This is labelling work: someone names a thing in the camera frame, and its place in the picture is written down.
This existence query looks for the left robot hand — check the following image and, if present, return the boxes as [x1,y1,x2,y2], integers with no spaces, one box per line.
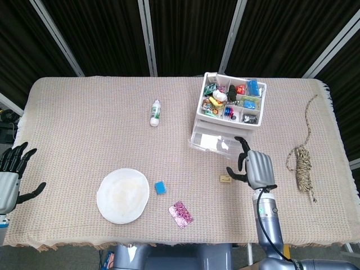
[0,142,47,214]

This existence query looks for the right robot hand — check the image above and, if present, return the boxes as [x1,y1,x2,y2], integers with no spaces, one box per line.
[226,137,278,191]

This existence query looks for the white drawer organizer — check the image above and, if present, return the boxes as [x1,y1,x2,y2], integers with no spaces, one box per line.
[196,72,267,133]

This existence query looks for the white paper slip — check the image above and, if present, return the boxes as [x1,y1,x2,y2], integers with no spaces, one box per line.
[201,133,219,149]

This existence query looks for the blue and green packet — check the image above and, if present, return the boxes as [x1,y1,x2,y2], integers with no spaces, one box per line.
[242,98,259,110]

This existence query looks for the colourful candy packets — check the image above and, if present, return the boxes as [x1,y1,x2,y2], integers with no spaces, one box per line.
[201,100,224,116]

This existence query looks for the blue plastic pack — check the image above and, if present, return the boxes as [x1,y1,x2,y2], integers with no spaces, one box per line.
[247,80,260,96]

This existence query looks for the pink patterned card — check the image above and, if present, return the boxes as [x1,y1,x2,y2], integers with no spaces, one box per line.
[168,200,194,230]

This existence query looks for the beige woven tablecloth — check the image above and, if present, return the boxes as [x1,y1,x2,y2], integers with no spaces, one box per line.
[4,75,360,251]

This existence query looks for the blue and white block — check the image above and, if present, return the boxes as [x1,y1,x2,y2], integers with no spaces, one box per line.
[154,181,167,196]

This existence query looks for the white paper plate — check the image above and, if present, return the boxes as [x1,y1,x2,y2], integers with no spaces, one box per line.
[96,168,150,225]

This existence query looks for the white bottle green label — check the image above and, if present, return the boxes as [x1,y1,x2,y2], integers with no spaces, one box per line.
[149,99,163,128]

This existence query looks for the grey-blue robot torso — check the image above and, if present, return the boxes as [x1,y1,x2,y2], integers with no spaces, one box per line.
[112,243,234,270]

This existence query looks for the blue and red package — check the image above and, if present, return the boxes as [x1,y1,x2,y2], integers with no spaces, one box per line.
[102,250,116,270]

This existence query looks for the black pleated curtain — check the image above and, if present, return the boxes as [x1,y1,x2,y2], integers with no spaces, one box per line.
[147,0,240,77]
[316,28,360,167]
[0,0,78,98]
[224,0,360,79]
[39,0,151,77]

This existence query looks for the beige twine rope bundle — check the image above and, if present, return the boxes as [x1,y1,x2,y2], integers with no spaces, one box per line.
[286,94,318,203]

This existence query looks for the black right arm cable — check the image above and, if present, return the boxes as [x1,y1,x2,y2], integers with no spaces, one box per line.
[254,185,295,262]

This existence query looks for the black equipment with cables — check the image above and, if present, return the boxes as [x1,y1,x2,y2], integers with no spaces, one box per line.
[0,109,20,149]

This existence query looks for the aluminium frame post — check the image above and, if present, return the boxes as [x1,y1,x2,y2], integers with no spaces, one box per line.
[137,0,158,77]
[302,8,360,79]
[29,0,85,77]
[0,92,25,116]
[218,0,248,74]

